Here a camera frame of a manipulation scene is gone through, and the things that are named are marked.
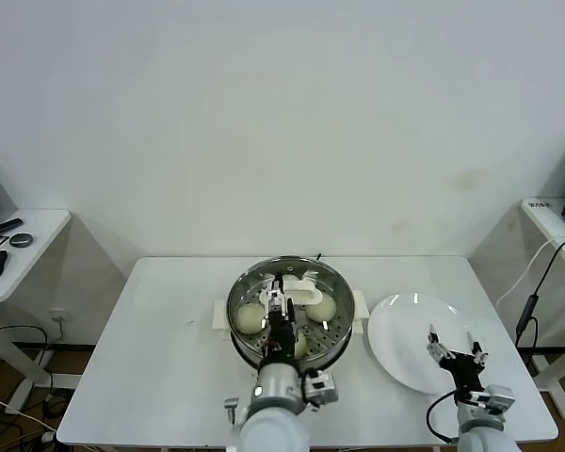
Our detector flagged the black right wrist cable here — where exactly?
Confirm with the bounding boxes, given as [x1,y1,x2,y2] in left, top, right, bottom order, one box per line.
[426,389,460,444]

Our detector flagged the perforated steel steamer basket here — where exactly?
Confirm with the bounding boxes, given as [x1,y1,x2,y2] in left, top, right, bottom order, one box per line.
[211,255,369,366]

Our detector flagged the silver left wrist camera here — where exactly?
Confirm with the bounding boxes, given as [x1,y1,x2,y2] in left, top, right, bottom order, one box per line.
[303,369,339,407]

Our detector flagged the white cable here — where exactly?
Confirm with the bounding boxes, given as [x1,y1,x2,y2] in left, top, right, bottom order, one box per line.
[495,232,565,307]

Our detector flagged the white wall socket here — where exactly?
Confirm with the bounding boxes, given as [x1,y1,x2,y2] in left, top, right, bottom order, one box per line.
[48,308,72,340]

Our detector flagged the black floor cable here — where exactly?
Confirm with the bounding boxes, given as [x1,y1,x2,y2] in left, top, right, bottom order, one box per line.
[0,325,54,392]

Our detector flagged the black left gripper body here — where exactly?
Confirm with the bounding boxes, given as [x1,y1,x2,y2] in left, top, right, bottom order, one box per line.
[263,314,299,365]

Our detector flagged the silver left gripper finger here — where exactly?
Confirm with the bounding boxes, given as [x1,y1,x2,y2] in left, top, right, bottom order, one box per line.
[261,289,279,331]
[278,276,298,322]

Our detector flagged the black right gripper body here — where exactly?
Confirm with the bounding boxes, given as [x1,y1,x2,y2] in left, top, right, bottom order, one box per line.
[441,351,488,393]

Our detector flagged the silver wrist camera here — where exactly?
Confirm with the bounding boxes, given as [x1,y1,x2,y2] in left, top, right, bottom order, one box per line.
[303,369,339,407]
[470,384,516,416]

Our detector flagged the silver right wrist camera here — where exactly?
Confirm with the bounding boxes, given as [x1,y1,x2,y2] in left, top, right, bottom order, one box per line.
[470,384,516,416]

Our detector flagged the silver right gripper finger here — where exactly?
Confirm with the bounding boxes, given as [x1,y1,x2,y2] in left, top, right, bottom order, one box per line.
[426,322,454,362]
[466,330,488,364]

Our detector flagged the white round plate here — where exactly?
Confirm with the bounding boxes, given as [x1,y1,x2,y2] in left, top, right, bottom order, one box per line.
[366,292,484,396]

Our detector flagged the white side table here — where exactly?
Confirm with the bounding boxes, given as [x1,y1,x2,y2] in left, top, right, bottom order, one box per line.
[0,208,84,415]
[520,197,565,421]

